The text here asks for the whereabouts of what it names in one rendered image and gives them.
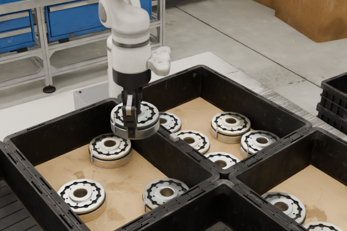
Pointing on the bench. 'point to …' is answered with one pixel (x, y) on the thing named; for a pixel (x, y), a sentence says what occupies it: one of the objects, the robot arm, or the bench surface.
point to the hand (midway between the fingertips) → (133, 125)
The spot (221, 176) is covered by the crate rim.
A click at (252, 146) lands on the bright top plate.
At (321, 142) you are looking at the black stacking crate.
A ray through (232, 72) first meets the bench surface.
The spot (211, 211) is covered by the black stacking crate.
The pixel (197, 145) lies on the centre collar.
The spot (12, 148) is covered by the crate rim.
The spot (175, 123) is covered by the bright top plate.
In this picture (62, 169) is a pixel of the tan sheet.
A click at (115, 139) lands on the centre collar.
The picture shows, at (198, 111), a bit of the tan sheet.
